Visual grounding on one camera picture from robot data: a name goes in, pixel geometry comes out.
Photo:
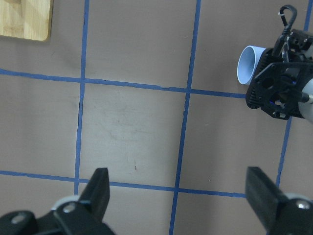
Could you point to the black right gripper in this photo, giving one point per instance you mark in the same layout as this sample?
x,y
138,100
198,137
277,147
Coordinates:
x,y
282,86

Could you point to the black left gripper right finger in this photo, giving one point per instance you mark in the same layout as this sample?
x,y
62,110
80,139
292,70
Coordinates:
x,y
280,213

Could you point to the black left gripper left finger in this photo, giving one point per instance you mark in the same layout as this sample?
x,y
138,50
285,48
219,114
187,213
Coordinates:
x,y
84,215

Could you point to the white plastic cup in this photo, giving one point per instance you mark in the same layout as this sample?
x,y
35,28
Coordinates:
x,y
247,63

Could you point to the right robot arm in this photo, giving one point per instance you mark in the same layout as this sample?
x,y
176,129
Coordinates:
x,y
282,86

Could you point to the wooden cup stand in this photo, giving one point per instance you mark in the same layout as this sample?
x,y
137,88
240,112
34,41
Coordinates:
x,y
26,19

